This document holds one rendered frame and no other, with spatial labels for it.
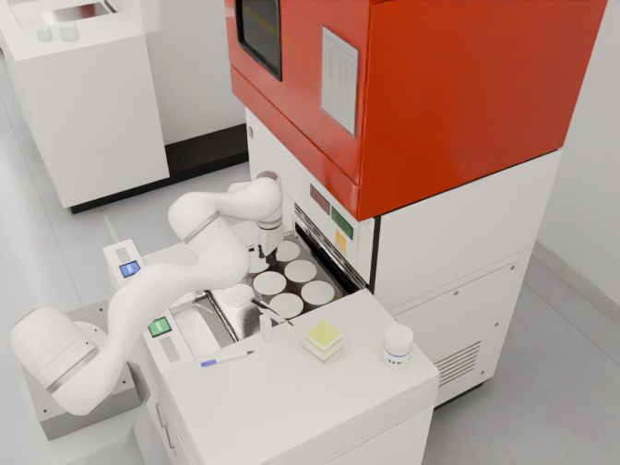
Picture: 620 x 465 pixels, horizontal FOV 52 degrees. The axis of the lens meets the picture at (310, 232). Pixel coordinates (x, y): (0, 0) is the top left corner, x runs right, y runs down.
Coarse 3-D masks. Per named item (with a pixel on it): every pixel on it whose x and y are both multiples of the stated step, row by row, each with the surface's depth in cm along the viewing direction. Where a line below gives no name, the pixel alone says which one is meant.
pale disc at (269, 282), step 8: (264, 272) 197; (272, 272) 197; (256, 280) 194; (264, 280) 194; (272, 280) 194; (280, 280) 194; (256, 288) 191; (264, 288) 191; (272, 288) 191; (280, 288) 191
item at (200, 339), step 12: (180, 312) 187; (192, 312) 187; (180, 324) 183; (192, 324) 183; (204, 324) 183; (192, 336) 180; (204, 336) 180; (192, 348) 176; (204, 348) 176; (216, 348) 176
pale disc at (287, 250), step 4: (280, 244) 206; (284, 244) 206; (288, 244) 206; (292, 244) 206; (296, 244) 207; (280, 248) 205; (284, 248) 205; (288, 248) 205; (292, 248) 205; (296, 248) 205; (280, 252) 204; (284, 252) 204; (288, 252) 204; (292, 252) 204; (296, 252) 204; (276, 256) 202; (280, 256) 202; (284, 256) 202; (288, 256) 202; (292, 256) 202; (296, 256) 202; (280, 260) 201; (284, 260) 201; (288, 260) 201
